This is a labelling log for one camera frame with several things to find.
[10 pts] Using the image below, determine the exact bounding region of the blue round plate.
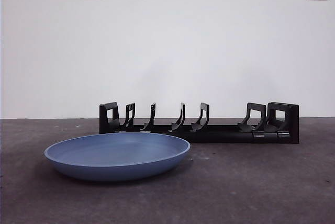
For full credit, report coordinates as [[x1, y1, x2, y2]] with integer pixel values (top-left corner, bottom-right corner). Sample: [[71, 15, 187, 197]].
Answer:
[[43, 133, 191, 182]]

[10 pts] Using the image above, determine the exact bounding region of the black plate rack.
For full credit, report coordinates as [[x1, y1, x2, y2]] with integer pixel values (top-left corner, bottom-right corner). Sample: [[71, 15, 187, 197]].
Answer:
[[98, 102, 300, 145]]

